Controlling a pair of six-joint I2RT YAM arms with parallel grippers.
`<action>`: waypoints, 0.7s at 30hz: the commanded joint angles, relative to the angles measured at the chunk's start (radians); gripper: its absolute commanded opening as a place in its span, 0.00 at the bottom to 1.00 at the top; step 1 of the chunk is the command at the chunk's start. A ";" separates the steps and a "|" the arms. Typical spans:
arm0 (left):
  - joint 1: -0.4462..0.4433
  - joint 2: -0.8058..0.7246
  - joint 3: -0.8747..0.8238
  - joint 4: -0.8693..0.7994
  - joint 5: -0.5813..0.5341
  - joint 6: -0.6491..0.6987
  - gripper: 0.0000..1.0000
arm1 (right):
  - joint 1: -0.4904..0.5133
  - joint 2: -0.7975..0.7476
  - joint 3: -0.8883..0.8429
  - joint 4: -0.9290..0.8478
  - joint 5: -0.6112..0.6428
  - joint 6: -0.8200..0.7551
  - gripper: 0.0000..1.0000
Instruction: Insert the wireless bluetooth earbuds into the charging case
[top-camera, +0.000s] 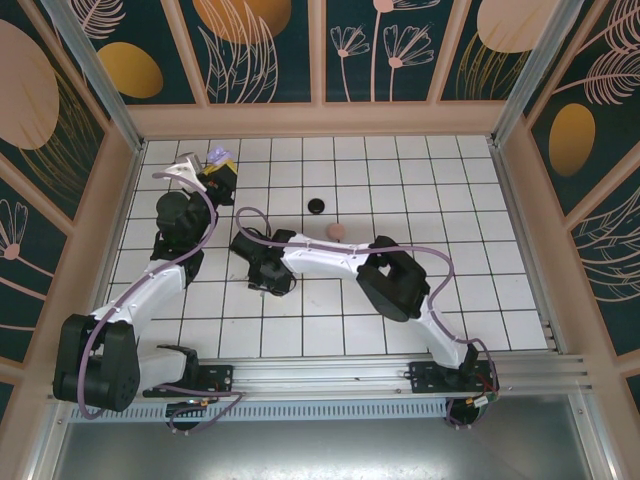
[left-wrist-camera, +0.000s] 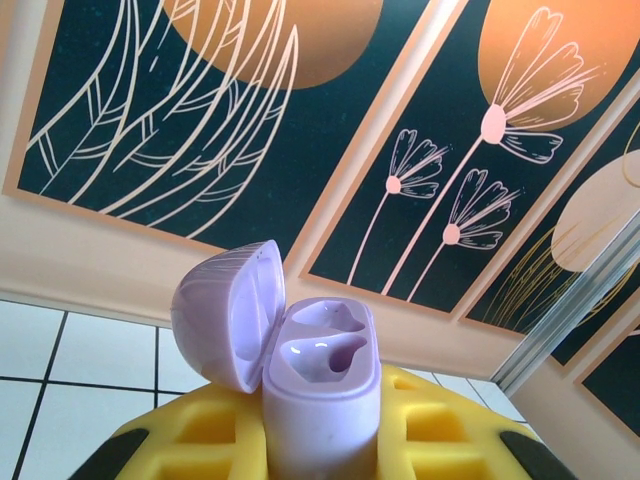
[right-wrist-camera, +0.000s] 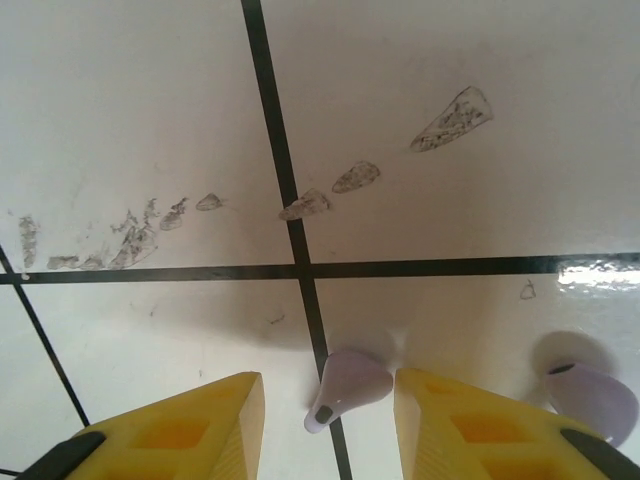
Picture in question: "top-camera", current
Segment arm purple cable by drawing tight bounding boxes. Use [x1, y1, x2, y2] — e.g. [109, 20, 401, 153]
[234, 206, 497, 401]
[79, 171, 245, 436]

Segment dark panel orange oval feather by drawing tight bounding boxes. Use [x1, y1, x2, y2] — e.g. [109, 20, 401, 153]
[524, 0, 640, 217]
[74, 0, 197, 106]

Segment grey slotted cable duct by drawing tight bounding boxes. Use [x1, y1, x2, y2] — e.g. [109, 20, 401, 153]
[67, 402, 451, 422]

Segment dark panel pink circle leaves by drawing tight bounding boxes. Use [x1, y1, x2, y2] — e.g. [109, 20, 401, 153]
[438, 0, 551, 102]
[0, 0, 109, 224]

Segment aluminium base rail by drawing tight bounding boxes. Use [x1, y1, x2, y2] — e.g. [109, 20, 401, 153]
[47, 357, 594, 401]

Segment grey metal sheet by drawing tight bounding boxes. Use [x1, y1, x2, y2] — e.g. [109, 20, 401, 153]
[29, 418, 616, 480]

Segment dark panel pink flowers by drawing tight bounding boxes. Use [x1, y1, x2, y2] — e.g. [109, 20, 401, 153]
[324, 0, 442, 105]

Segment dark panel flower outline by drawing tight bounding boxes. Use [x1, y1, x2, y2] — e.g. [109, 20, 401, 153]
[0, 172, 69, 364]
[569, 167, 640, 359]

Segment dark panel orange circle leaves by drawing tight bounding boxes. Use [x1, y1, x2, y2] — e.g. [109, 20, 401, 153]
[179, 0, 321, 105]

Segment aluminium corner post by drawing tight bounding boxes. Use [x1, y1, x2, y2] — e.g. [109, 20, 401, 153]
[39, 0, 146, 154]
[489, 0, 594, 146]

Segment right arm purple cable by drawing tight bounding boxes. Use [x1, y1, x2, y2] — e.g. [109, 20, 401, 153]
[234, 206, 497, 401]

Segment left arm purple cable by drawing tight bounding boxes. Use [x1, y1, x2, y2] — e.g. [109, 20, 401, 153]
[79, 171, 245, 436]

